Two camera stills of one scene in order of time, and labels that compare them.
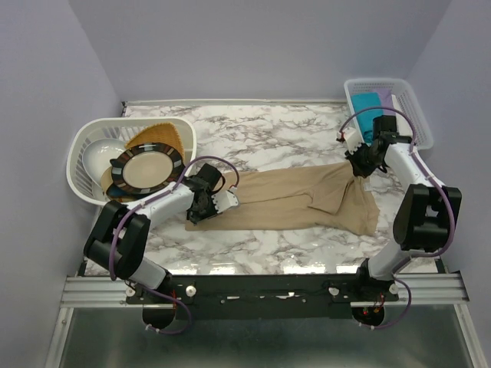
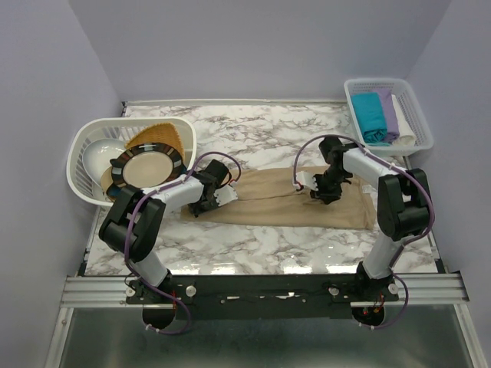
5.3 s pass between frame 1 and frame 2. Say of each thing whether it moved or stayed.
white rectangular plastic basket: stayed
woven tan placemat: stayed
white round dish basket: stayed
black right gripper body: moved
